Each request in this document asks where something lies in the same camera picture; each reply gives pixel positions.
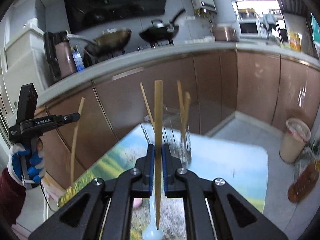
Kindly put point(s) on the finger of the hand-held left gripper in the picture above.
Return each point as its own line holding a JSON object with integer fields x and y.
{"x": 71, "y": 117}

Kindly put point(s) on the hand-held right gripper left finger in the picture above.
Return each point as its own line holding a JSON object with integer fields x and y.
{"x": 150, "y": 167}

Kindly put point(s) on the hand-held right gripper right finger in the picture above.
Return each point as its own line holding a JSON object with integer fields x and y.
{"x": 165, "y": 167}

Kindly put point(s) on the bamboo chopstick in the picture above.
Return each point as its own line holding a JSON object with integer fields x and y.
{"x": 180, "y": 95}
{"x": 187, "y": 105}
{"x": 147, "y": 103}
{"x": 158, "y": 117}
{"x": 77, "y": 135}

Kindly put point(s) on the pink ceramic spoon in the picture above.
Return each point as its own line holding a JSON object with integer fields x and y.
{"x": 137, "y": 203}

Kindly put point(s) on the white ceramic spoon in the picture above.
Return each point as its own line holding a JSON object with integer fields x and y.
{"x": 150, "y": 233}

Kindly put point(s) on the person's left forearm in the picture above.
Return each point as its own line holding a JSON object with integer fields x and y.
{"x": 10, "y": 197}

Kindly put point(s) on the person's left hand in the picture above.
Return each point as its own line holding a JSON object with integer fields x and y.
{"x": 37, "y": 162}

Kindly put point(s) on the copper blender jug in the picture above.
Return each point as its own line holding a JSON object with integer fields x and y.
{"x": 63, "y": 60}

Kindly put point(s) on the blue white carton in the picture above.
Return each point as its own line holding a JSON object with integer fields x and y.
{"x": 77, "y": 58}

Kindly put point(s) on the gas stove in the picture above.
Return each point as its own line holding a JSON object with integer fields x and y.
{"x": 117, "y": 53}

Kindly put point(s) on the bronze wok with lid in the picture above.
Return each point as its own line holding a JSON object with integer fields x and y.
{"x": 110, "y": 42}

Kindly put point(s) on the copper base cabinets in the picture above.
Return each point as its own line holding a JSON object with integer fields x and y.
{"x": 212, "y": 80}

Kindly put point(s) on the white kitchen countertop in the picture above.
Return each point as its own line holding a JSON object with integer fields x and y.
{"x": 175, "y": 50}

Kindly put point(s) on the black wok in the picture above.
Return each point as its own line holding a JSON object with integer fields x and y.
{"x": 160, "y": 32}

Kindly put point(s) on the beige trash bin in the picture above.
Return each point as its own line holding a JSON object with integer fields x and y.
{"x": 293, "y": 142}

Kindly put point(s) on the amber oil bottle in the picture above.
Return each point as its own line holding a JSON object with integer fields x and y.
{"x": 303, "y": 182}

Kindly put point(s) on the copper rice cooker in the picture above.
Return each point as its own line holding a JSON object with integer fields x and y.
{"x": 225, "y": 33}

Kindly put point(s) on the white microwave oven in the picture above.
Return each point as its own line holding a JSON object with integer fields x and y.
{"x": 248, "y": 27}

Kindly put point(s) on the glass pot with yellow lid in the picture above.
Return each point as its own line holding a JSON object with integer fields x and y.
{"x": 247, "y": 14}

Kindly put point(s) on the blue-grey cloth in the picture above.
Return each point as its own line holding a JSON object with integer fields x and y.
{"x": 268, "y": 20}

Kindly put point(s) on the yellow oil bottle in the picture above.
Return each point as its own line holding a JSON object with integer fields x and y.
{"x": 294, "y": 41}

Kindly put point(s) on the teal packet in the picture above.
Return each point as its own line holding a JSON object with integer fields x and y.
{"x": 315, "y": 27}

